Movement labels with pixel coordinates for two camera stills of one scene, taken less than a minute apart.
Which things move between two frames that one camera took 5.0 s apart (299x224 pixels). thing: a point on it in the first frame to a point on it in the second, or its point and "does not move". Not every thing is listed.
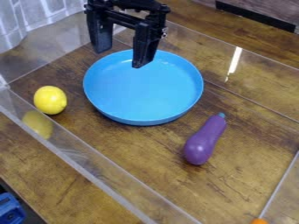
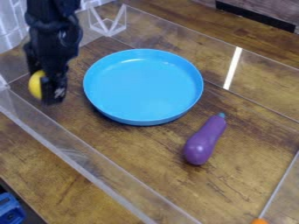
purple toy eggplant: x=199 y=145 does not move
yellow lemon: x=50 y=99 to x=34 y=83
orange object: x=259 y=220 does not move
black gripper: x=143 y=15 to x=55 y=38
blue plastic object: x=13 y=213 does not move
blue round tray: x=147 y=95 does not move
